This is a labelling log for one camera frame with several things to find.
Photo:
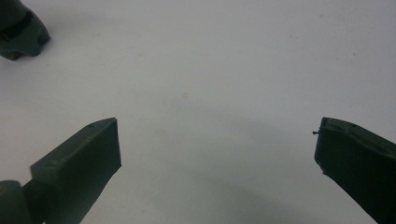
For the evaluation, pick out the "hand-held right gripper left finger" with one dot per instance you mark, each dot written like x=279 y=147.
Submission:
x=77 y=165

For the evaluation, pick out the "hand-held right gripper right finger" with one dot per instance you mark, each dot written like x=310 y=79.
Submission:
x=358 y=161

